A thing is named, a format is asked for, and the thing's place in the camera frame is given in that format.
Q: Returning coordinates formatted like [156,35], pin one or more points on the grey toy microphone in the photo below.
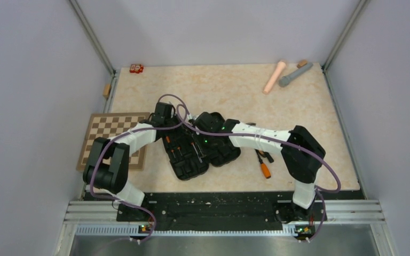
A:
[286,80]

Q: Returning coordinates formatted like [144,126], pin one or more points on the left wooden block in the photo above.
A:
[106,91]

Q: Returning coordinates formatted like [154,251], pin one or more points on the black plastic tool case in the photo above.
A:
[191,153]

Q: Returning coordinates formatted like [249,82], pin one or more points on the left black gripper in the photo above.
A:
[172,117]

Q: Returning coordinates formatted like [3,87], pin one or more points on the aluminium frame rail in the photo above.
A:
[99,218]

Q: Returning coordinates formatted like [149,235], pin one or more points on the wooden chessboard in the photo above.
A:
[106,125]

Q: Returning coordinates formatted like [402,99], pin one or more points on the back wooden block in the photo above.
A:
[302,63]

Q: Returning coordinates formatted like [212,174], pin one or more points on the wooden block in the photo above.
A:
[302,63]
[106,91]

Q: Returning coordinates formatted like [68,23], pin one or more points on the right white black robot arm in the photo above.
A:
[301,152]

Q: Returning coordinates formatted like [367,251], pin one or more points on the pink toy microphone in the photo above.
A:
[281,65]

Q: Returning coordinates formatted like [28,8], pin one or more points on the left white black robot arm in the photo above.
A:
[106,171]

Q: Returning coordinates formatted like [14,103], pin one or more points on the long orange handled screwdriver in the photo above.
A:
[264,169]

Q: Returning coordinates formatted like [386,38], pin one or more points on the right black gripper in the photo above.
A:
[211,150]

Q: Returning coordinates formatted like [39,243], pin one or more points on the red toy car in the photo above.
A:
[136,68]

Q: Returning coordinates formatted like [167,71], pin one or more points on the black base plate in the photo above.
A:
[235,211]

